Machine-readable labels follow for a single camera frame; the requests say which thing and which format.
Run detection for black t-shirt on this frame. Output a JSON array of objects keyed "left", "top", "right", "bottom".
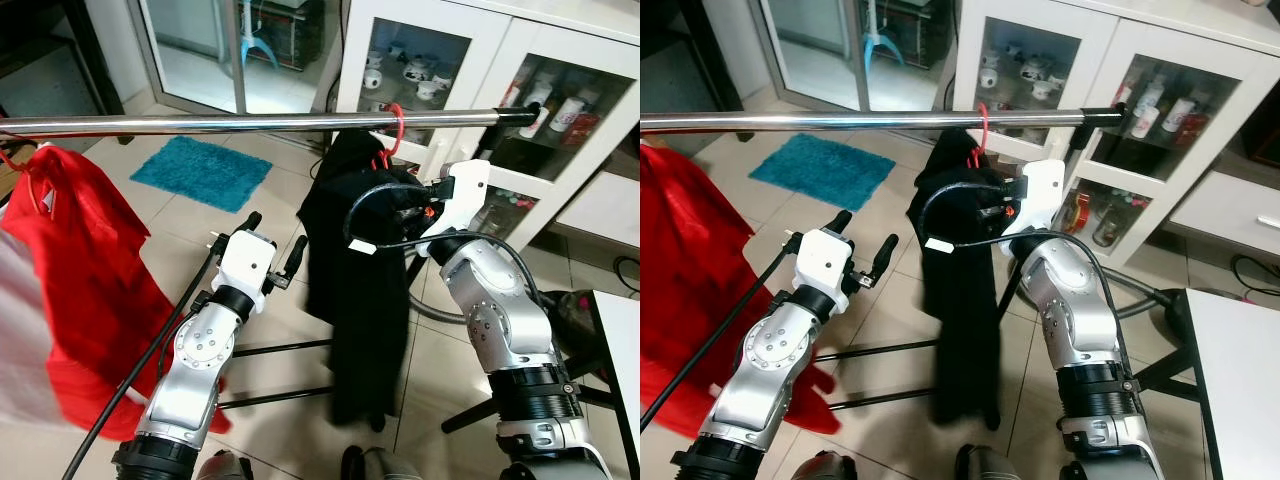
[
  {"left": 908, "top": 135, "right": 1023, "bottom": 431},
  {"left": 298, "top": 130, "right": 443, "bottom": 429}
]

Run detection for red plastic hanger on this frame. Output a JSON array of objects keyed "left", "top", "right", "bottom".
[
  {"left": 962, "top": 102, "right": 1023, "bottom": 221},
  {"left": 372, "top": 102, "right": 438, "bottom": 223}
]

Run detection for chrome garment rack black base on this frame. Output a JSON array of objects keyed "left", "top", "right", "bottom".
[
  {"left": 0, "top": 103, "right": 546, "bottom": 433},
  {"left": 640, "top": 103, "right": 1126, "bottom": 433}
]

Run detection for white glass-door cabinet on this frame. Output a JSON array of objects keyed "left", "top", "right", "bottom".
[
  {"left": 333, "top": 0, "right": 641, "bottom": 253},
  {"left": 950, "top": 0, "right": 1280, "bottom": 269}
]

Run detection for white canister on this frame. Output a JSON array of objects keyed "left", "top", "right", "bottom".
[
  {"left": 1160, "top": 97, "right": 1198, "bottom": 136},
  {"left": 548, "top": 95, "right": 586, "bottom": 134}
]

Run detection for light blue plastic tool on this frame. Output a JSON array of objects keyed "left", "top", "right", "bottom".
[
  {"left": 240, "top": 0, "right": 283, "bottom": 71},
  {"left": 862, "top": 0, "right": 907, "bottom": 67}
]

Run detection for white drawer cabinet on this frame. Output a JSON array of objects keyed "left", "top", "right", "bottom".
[
  {"left": 555, "top": 170, "right": 641, "bottom": 251},
  {"left": 1170, "top": 170, "right": 1280, "bottom": 257}
]

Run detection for robot left leg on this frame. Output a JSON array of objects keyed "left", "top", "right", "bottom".
[
  {"left": 790, "top": 450, "right": 863, "bottom": 480},
  {"left": 195, "top": 450, "right": 257, "bottom": 480}
]

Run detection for white table black legs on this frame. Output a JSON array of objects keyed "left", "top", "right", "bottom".
[
  {"left": 440, "top": 288, "right": 641, "bottom": 480},
  {"left": 1130, "top": 286, "right": 1280, "bottom": 480}
]

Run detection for black shelf unit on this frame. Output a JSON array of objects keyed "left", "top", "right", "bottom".
[{"left": 0, "top": 0, "right": 128, "bottom": 146}]

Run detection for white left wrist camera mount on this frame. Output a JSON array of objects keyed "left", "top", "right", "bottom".
[
  {"left": 797, "top": 228, "right": 853, "bottom": 301},
  {"left": 213, "top": 230, "right": 278, "bottom": 303}
]

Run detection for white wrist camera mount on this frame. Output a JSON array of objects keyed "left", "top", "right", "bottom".
[
  {"left": 418, "top": 158, "right": 493, "bottom": 259},
  {"left": 1003, "top": 158, "right": 1066, "bottom": 241},
  {"left": 797, "top": 228, "right": 853, "bottom": 301},
  {"left": 213, "top": 230, "right": 278, "bottom": 303}
]

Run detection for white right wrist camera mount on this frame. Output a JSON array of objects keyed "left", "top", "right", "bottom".
[
  {"left": 1003, "top": 158, "right": 1066, "bottom": 241},
  {"left": 418, "top": 158, "right": 493, "bottom": 259}
]

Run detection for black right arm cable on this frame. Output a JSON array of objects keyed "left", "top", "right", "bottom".
[
  {"left": 920, "top": 180, "right": 1126, "bottom": 331},
  {"left": 343, "top": 180, "right": 549, "bottom": 313}
]

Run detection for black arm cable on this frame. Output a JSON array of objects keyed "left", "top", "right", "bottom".
[
  {"left": 343, "top": 180, "right": 549, "bottom": 313},
  {"left": 920, "top": 180, "right": 1126, "bottom": 331},
  {"left": 640, "top": 235, "right": 806, "bottom": 433},
  {"left": 62, "top": 245, "right": 226, "bottom": 480}
]

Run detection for grey corrugated hose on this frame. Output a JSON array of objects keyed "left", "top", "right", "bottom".
[
  {"left": 1110, "top": 268, "right": 1189, "bottom": 323},
  {"left": 405, "top": 292, "right": 473, "bottom": 327}
]

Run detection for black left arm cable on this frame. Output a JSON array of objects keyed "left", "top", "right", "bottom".
[
  {"left": 62, "top": 245, "right": 226, "bottom": 480},
  {"left": 640, "top": 235, "right": 806, "bottom": 433}
]

